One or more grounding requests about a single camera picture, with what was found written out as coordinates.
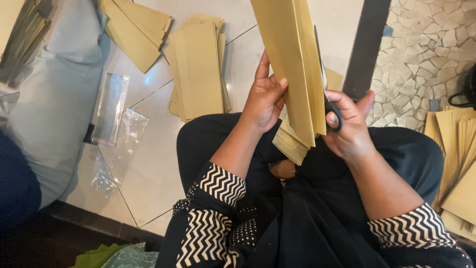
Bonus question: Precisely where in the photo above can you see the person's left hand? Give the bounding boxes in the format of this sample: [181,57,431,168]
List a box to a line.
[241,50,289,134]

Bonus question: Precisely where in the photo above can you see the person's right hand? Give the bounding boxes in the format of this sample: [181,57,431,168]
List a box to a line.
[321,89,375,161]

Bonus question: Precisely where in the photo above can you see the black handled scissors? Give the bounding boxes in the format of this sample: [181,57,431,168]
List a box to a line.
[313,25,344,133]

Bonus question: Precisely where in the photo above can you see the tan paper sheet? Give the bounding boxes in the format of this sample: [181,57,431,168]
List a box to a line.
[250,0,327,166]

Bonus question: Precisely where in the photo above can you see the small tan paper piece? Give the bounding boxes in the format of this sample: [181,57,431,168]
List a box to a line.
[324,67,344,92]

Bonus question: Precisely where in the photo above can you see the pile of tan paper strips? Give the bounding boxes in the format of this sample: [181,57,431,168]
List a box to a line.
[164,13,232,123]

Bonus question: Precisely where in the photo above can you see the person's black patterned clothing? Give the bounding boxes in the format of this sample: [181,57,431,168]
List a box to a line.
[155,113,476,268]

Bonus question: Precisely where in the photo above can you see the heap of tan paper sheets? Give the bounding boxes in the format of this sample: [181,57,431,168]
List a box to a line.
[424,105,476,242]

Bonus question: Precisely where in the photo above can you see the black bag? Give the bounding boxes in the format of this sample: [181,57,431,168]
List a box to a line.
[448,63,476,109]

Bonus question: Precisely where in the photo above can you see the crumpled clear plastic wrapper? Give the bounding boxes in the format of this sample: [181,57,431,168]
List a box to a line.
[112,108,150,156]

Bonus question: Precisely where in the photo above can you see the stack of folded tan sheets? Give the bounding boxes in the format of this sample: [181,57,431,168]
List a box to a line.
[98,0,174,74]

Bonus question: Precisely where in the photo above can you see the clear plastic sleeve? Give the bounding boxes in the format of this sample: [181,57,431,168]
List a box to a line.
[91,73,131,146]

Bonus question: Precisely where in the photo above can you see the small crumpled clear plastic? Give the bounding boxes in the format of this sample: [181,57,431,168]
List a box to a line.
[89,164,121,199]

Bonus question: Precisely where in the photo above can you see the green cloth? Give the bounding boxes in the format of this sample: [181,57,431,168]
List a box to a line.
[71,242,160,268]

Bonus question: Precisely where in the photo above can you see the stack of dark green paper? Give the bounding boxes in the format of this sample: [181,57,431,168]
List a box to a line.
[0,0,53,84]

